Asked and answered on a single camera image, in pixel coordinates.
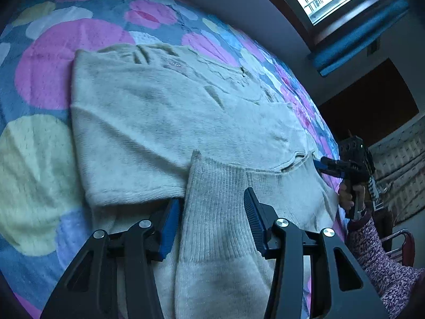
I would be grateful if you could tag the patterned beige curtain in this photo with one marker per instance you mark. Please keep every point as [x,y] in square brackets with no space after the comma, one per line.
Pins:
[403,172]

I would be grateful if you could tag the floral bed blanket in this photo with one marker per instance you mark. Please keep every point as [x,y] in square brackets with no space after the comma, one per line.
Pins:
[36,172]

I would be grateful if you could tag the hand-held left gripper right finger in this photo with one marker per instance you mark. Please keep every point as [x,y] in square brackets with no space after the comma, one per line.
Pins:
[254,216]

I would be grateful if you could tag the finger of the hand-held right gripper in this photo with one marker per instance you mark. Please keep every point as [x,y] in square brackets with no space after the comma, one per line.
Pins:
[332,166]

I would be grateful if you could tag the person's right hand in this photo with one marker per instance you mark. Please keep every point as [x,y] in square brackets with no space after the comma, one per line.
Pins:
[345,194]

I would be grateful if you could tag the cream knit sweater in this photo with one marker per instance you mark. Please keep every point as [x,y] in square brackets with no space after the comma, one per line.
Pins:
[159,123]

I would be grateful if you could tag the red metal chair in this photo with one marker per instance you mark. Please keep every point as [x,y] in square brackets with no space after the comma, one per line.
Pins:
[410,244]

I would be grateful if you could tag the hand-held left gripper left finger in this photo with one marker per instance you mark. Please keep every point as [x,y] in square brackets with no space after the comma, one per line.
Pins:
[169,226]

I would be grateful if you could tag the dark wooden door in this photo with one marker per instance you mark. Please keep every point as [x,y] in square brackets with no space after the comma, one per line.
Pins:
[368,106]

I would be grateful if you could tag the blue curtain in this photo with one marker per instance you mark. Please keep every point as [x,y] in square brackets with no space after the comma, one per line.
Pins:
[358,36]

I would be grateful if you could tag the wall socket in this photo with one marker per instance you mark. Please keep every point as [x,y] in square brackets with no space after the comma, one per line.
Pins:
[373,47]

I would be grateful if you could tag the person's right forearm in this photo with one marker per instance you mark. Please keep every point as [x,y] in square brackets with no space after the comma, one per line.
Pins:
[381,269]

